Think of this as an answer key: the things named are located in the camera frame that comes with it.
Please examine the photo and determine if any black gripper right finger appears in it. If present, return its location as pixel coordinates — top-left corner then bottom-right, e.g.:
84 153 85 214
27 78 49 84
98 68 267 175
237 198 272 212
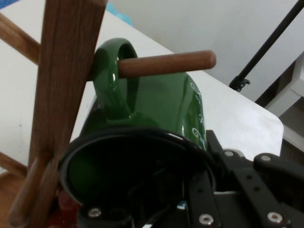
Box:
190 130 304 228

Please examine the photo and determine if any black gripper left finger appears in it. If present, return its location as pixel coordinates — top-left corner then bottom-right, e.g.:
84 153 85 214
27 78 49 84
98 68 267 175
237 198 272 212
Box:
78 167 190 228

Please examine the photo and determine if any green mug with white print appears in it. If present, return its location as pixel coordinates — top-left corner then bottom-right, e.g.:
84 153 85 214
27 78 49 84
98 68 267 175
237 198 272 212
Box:
58 38 223 214

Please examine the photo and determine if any red mug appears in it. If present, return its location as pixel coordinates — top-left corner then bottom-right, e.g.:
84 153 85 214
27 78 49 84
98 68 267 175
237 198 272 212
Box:
56 189 80 228

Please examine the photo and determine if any wooden mug tree stand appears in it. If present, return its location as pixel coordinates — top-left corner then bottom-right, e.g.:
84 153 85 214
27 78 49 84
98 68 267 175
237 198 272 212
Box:
0 0 217 228

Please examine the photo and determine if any light blue foam puzzle mat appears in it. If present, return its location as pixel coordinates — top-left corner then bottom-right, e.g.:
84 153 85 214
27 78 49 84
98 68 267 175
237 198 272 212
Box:
105 1 134 27

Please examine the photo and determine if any black camera tripod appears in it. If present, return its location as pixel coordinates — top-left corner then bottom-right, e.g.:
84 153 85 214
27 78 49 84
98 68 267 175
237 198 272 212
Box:
228 0 304 93

